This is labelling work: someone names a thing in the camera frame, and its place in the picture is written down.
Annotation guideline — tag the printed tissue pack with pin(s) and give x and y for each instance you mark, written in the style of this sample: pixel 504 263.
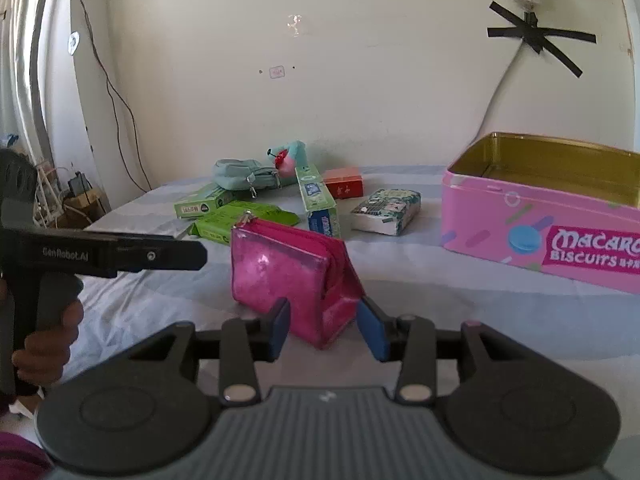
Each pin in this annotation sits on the printed tissue pack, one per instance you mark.
pixel 385 210

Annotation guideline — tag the pink biscuit tin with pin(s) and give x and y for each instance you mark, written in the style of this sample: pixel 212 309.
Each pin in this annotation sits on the pink biscuit tin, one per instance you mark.
pixel 500 230

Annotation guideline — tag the person's left hand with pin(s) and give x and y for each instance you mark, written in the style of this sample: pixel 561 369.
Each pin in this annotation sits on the person's left hand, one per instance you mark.
pixel 47 355

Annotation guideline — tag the brown cardboard box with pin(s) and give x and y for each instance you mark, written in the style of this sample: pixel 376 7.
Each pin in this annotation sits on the brown cardboard box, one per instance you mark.
pixel 85 207

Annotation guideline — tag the teal fabric pouch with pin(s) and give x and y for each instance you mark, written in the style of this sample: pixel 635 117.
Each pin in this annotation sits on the teal fabric pouch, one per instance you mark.
pixel 237 175

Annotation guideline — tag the black tape cross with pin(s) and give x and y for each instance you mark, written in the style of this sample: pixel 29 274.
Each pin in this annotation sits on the black tape cross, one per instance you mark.
pixel 537 35

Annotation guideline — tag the clear wall hook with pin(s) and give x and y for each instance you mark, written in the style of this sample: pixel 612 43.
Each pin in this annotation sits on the clear wall hook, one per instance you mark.
pixel 294 24

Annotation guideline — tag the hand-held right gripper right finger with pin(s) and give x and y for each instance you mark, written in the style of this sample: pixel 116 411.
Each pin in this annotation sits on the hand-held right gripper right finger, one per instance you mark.
pixel 372 332

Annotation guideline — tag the red small box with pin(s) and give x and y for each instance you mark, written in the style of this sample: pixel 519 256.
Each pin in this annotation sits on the red small box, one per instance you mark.
pixel 345 185

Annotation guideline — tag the green and blue toothpaste box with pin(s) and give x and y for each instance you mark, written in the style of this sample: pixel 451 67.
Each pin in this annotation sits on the green and blue toothpaste box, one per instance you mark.
pixel 320 205

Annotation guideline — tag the white curtain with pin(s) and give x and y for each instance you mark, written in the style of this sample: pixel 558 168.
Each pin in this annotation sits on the white curtain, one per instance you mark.
pixel 25 60

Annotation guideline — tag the person's magenta clothing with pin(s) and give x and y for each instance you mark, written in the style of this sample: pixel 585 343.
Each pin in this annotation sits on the person's magenta clothing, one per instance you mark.
pixel 20 452

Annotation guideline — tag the teal plush bear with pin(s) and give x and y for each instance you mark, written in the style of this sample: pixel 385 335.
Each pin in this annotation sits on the teal plush bear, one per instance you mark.
pixel 292 157

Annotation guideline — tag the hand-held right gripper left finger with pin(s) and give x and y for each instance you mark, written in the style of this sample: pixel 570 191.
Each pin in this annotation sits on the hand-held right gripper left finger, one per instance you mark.
pixel 280 330

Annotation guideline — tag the pink glitter zip pouch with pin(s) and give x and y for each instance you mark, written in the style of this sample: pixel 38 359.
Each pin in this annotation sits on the pink glitter zip pouch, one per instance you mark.
pixel 280 270

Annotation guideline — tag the green cardboard box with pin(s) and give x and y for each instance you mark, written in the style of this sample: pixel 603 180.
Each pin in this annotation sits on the green cardboard box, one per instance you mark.
pixel 202 202

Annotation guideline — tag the light blue bed sheet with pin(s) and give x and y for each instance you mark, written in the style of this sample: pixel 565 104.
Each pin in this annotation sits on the light blue bed sheet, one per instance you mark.
pixel 150 305

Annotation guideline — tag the green plastic packet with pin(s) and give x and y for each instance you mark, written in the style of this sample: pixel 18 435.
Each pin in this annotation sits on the green plastic packet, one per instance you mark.
pixel 220 222

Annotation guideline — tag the pink square wall sticker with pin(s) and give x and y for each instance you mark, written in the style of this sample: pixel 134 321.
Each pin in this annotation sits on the pink square wall sticker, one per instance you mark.
pixel 277 71

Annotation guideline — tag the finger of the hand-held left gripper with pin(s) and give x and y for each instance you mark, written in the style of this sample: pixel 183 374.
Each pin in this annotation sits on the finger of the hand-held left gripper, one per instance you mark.
pixel 160 255

